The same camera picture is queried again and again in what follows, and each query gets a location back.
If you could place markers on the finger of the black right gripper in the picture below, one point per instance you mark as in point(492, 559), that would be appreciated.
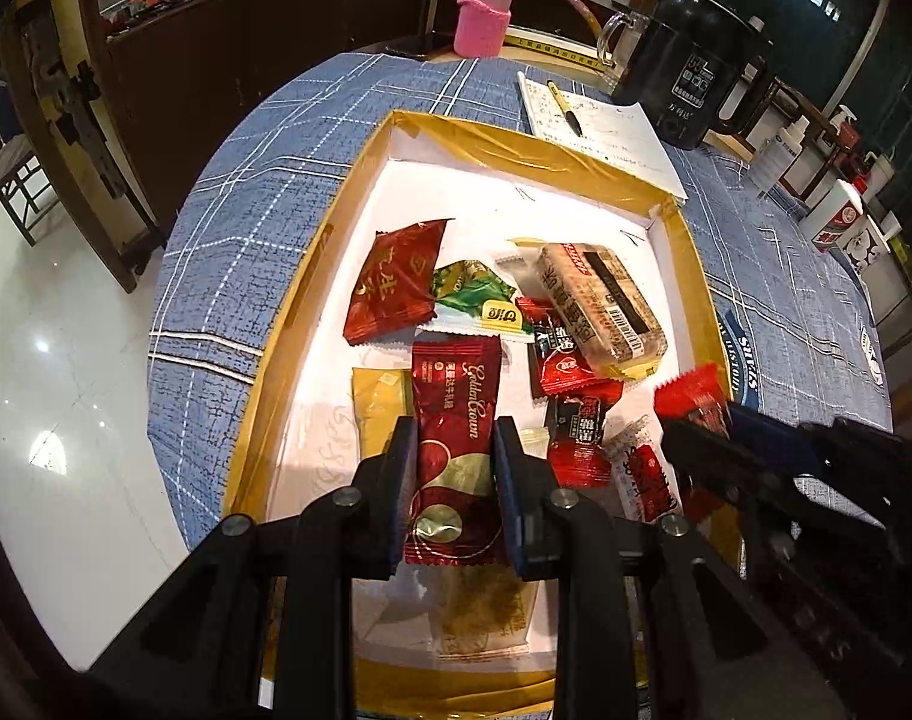
point(781, 447)
point(725, 469)

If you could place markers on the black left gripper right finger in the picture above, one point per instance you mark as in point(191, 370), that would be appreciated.
point(524, 484)

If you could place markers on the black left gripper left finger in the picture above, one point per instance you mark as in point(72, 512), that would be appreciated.
point(387, 483)

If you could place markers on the red golden crown snack bar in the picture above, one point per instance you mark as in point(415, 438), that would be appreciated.
point(455, 517)

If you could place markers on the beige pastry snack pack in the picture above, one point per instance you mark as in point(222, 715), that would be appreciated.
point(477, 611)

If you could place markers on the small red candy packet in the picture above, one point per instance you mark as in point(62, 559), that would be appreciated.
point(694, 396)

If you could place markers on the red black candy packet lower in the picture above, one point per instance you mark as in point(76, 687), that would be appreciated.
point(576, 429)

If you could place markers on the red black candy packet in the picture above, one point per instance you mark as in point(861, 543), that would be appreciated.
point(556, 365)
point(576, 429)

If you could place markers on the clear red printed packet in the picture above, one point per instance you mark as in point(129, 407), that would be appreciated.
point(644, 479)

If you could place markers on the yellow snack packet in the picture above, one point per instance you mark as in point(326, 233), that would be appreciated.
point(380, 397)

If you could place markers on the dark red foil packet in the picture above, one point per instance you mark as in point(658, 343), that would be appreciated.
point(393, 289)

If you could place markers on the green white snack packet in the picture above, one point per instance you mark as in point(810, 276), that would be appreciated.
point(471, 298)

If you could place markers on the brown cracker pack with barcode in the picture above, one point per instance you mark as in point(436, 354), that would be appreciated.
point(602, 309)

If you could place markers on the yellow-rimmed cardboard tray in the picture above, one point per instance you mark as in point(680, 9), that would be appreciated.
point(504, 196)

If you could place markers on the white red carton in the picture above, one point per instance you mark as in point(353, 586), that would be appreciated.
point(840, 208)

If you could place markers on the white spray bottle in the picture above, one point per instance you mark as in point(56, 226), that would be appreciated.
point(776, 156)

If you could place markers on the white open notebook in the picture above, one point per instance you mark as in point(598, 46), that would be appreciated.
point(620, 136)

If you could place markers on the blue plaid tablecloth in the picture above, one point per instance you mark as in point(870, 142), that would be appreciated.
point(795, 322)

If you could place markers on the black yellow pen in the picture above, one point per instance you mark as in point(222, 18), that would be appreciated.
point(562, 103)

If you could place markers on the black electric kettle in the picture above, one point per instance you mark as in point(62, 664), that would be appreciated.
point(693, 66)

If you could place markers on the yellow measuring tape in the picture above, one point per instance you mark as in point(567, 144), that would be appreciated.
point(556, 46)

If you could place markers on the dark wooden cabinet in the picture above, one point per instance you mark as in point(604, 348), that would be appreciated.
point(176, 85)

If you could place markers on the dark wooden chair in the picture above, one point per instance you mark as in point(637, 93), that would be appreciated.
point(26, 194)

